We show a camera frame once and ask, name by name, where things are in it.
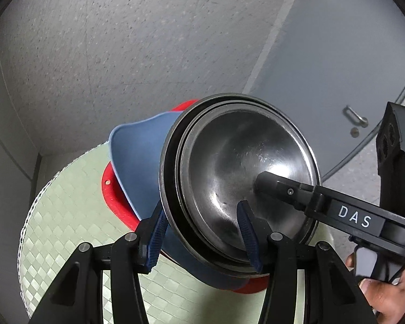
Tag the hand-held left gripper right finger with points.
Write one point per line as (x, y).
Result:
(248, 233)

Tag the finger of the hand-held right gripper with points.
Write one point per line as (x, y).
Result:
(280, 189)

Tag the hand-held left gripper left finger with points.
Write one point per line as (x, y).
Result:
(157, 236)

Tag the large steel bowl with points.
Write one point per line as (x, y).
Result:
(168, 182)

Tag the red plastic basin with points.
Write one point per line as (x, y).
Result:
(113, 192)

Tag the blue plastic bowl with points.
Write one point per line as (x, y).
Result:
(138, 162)

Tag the person's right hand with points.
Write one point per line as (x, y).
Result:
(388, 297)

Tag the door lock cylinder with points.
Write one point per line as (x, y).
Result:
(354, 132)

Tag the grey door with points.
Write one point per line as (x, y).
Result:
(324, 57)

